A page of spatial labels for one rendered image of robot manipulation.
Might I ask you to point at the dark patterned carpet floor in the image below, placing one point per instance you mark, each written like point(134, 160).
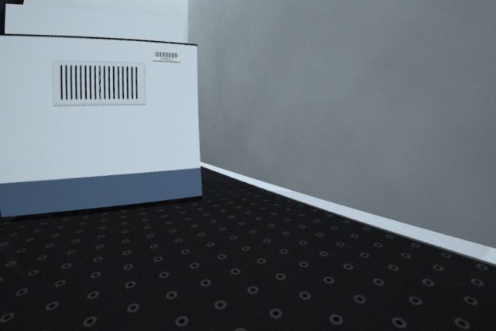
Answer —
point(237, 258)

